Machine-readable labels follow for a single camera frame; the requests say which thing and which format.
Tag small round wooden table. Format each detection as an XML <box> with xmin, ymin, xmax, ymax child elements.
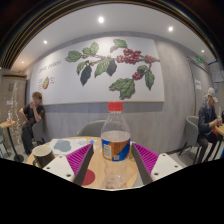
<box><xmin>0</xmin><ymin>120</ymin><xmax>25</xmax><ymax>163</ymax></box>

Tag dark mug with white inside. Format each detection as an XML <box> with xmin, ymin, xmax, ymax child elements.
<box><xmin>31</xmin><ymin>144</ymin><xmax>56</xmax><ymax>169</ymax></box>

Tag round ceiling lights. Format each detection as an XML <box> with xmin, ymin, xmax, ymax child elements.
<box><xmin>41</xmin><ymin>14</ymin><xmax>176</xmax><ymax>46</ymax></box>

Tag clear red-capped drink bottle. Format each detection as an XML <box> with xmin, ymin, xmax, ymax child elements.
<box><xmin>100</xmin><ymin>101</ymin><xmax>132</xmax><ymax>190</ymax></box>

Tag grey upholstered chair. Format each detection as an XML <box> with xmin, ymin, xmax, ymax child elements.
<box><xmin>31</xmin><ymin>119</ymin><xmax>46</xmax><ymax>146</ymax></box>
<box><xmin>76</xmin><ymin>119</ymin><xmax>107</xmax><ymax>138</ymax></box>
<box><xmin>178</xmin><ymin>115</ymin><xmax>201</xmax><ymax>158</ymax></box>

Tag flat round red coaster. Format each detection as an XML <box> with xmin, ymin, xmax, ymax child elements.
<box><xmin>81</xmin><ymin>168</ymin><xmax>97</xmax><ymax>187</ymax></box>

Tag white paper wall notice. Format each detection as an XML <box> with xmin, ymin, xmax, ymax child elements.
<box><xmin>194</xmin><ymin>79</ymin><xmax>203</xmax><ymax>91</ymax></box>

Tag person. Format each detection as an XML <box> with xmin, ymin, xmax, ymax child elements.
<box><xmin>18</xmin><ymin>91</ymin><xmax>46</xmax><ymax>155</ymax></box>
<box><xmin>196</xmin><ymin>87</ymin><xmax>224</xmax><ymax>164</ymax></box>

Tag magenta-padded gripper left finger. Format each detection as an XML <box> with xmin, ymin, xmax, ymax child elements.
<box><xmin>42</xmin><ymin>143</ymin><xmax>95</xmax><ymax>187</ymax></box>

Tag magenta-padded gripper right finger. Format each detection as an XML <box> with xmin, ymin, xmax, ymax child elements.
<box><xmin>130</xmin><ymin>142</ymin><xmax>185</xmax><ymax>187</ymax></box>

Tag coffee plant wall mural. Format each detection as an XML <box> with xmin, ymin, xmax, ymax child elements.
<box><xmin>29</xmin><ymin>35</ymin><xmax>166</xmax><ymax>106</ymax></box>

